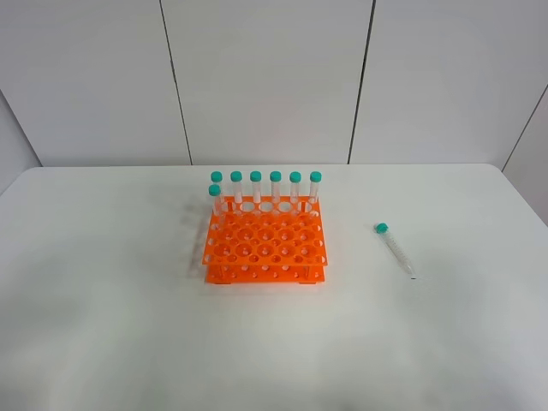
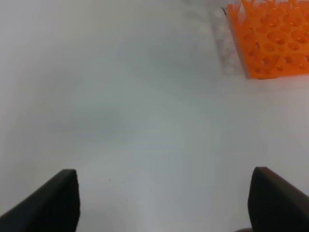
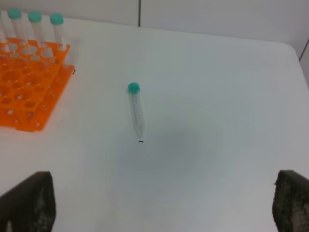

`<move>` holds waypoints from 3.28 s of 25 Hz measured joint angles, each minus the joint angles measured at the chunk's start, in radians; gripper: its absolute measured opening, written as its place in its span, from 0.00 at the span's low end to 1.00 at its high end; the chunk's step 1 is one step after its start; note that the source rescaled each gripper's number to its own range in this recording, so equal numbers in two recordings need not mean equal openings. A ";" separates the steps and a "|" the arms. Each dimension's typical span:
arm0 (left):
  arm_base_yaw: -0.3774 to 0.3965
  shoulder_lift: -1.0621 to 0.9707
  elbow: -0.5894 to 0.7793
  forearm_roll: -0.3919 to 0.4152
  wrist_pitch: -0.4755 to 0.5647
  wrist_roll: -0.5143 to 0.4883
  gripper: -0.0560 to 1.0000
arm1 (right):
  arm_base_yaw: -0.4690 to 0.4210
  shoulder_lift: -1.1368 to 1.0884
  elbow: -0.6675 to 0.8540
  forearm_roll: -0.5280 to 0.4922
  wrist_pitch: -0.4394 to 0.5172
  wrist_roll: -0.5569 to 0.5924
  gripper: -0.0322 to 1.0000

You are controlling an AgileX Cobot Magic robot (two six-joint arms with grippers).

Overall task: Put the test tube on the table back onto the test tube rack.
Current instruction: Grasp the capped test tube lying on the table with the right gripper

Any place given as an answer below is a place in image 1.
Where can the second row left tube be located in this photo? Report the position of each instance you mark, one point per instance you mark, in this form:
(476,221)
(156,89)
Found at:
(216,200)

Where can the teal capped tube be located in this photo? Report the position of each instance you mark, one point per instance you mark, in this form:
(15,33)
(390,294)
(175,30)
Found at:
(383,231)

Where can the orange test tube rack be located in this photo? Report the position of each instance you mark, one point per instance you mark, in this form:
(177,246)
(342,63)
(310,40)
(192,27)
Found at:
(268,243)

